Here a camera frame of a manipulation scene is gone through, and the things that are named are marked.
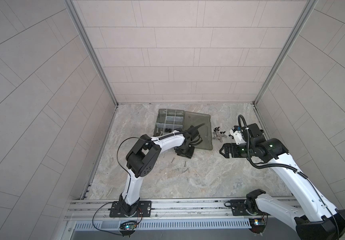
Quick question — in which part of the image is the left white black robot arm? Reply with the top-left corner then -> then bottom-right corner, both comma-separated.
115,123 -> 205,217

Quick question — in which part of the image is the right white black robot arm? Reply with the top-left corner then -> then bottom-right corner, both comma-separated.
220,115 -> 345,240

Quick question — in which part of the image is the pile of silver screws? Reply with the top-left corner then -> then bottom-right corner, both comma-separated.
170,160 -> 191,174

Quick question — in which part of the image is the pile of wing nuts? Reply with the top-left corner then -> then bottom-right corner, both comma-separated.
213,127 -> 227,143

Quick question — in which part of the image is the clear compartment organizer box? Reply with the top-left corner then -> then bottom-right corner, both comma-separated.
153,109 -> 185,137

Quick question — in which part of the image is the right controller board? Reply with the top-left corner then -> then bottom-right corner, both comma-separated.
249,218 -> 266,234

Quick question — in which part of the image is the controller board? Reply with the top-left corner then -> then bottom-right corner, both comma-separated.
119,221 -> 137,231
249,218 -> 266,234

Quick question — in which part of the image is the left controller board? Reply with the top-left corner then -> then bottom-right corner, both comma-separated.
119,221 -> 137,231

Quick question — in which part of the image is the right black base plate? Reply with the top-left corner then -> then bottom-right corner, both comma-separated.
224,199 -> 269,217

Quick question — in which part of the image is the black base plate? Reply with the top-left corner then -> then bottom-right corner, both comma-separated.
224,199 -> 269,217
109,201 -> 152,218

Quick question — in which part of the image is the aluminium mounting rail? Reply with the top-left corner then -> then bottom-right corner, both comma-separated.
65,196 -> 306,229

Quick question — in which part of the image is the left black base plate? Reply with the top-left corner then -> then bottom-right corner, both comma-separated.
109,201 -> 152,218

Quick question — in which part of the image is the black cable left base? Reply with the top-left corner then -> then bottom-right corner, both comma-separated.
92,201 -> 125,237

